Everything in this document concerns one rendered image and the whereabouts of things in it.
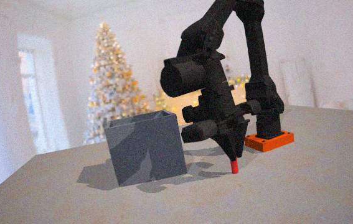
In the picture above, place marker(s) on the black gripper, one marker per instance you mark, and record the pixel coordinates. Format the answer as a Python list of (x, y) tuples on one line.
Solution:
[(225, 123)]

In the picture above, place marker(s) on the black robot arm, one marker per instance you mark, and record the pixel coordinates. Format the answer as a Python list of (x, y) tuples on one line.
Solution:
[(197, 64)]

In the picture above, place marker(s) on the red peg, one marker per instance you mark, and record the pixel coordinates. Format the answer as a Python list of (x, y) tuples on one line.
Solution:
[(234, 167)]

